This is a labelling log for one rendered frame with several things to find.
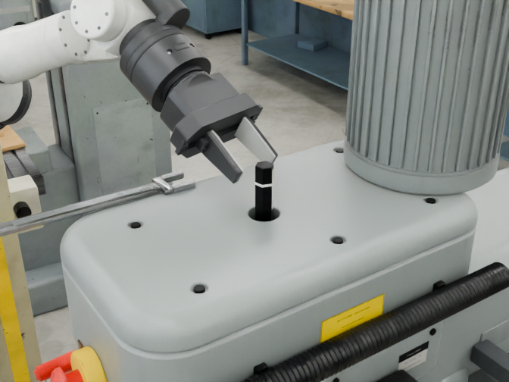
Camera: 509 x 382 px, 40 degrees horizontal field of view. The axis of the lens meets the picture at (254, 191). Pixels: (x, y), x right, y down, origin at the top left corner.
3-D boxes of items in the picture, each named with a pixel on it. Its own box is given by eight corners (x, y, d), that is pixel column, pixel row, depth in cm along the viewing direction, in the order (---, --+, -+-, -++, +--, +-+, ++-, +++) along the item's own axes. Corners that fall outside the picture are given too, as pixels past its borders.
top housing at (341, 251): (153, 472, 69) (140, 345, 61) (59, 328, 88) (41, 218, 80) (477, 307, 91) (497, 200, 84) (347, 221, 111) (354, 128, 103)
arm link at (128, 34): (109, 86, 81) (54, 21, 84) (162, 92, 90) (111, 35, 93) (167, 9, 77) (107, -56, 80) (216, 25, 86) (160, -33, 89)
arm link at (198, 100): (245, 143, 89) (188, 79, 92) (274, 90, 82) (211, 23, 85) (169, 176, 81) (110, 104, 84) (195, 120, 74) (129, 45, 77)
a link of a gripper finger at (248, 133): (276, 153, 80) (242, 116, 82) (265, 170, 82) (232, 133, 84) (285, 148, 81) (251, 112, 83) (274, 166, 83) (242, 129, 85)
